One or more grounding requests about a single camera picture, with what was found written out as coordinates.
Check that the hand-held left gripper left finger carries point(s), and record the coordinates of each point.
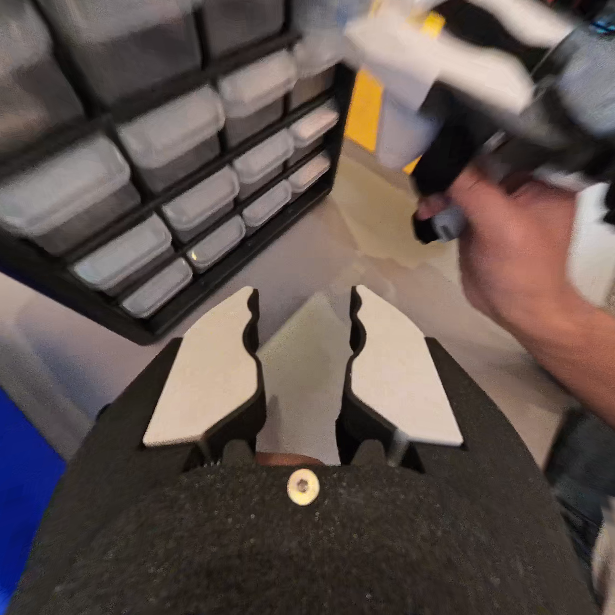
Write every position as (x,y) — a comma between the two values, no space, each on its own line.
(206,374)

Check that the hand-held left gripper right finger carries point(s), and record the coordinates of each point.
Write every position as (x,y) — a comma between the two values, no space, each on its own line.
(399,379)

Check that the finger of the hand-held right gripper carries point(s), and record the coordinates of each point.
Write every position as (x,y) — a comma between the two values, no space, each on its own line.
(432,62)
(403,129)

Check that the yellow plastic bin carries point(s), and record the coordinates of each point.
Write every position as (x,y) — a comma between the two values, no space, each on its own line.
(365,105)

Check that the black drawer cabinet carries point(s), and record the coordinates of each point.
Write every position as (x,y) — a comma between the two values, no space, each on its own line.
(153,329)

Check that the person's right forearm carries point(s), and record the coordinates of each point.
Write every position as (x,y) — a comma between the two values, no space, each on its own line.
(576,355)

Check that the person's right hand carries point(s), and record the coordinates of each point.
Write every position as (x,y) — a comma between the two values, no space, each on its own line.
(504,250)

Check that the blue plastic bin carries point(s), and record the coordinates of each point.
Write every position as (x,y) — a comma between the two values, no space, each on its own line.
(24,480)

